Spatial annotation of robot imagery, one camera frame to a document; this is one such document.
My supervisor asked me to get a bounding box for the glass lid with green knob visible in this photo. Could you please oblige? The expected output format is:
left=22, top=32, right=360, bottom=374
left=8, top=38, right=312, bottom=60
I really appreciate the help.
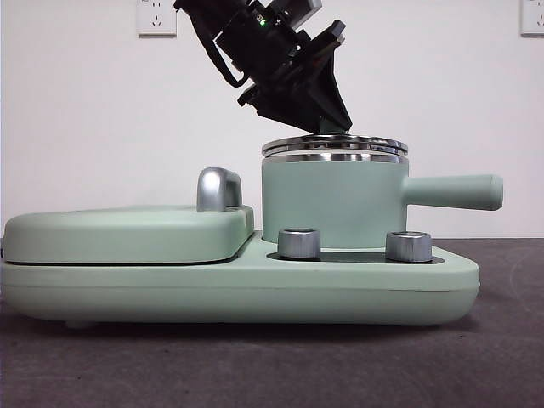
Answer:
left=261, top=118, right=410, bottom=159

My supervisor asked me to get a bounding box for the silver control knob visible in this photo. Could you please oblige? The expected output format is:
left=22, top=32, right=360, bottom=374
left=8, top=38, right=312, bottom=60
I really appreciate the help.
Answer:
left=276, top=228, right=323, bottom=259
left=385, top=231, right=434, bottom=262

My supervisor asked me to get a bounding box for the green hinged grill cover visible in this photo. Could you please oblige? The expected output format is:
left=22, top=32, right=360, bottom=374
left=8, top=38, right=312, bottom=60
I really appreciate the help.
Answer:
left=2, top=204, right=256, bottom=264

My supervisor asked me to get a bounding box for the green breakfast maker base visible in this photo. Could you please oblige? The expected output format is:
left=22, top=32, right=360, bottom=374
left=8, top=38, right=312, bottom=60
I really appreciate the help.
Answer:
left=0, top=237, right=481, bottom=329

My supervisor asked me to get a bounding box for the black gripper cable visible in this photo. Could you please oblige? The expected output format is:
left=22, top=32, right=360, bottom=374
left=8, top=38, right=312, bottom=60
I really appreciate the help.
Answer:
left=186, top=8, right=247, bottom=88

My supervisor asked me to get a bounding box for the green pot with handle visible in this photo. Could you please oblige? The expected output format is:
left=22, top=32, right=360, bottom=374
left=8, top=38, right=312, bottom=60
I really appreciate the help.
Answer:
left=259, top=152, right=505, bottom=252

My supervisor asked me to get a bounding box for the white wall socket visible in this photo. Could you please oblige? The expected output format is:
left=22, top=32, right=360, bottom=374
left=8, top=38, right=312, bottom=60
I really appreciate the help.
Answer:
left=136, top=0, right=178, bottom=38
left=520, top=0, right=544, bottom=37

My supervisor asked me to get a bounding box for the silver grill cover handle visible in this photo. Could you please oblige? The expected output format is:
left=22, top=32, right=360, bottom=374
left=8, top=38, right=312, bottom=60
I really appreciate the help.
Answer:
left=196, top=167, right=246, bottom=213

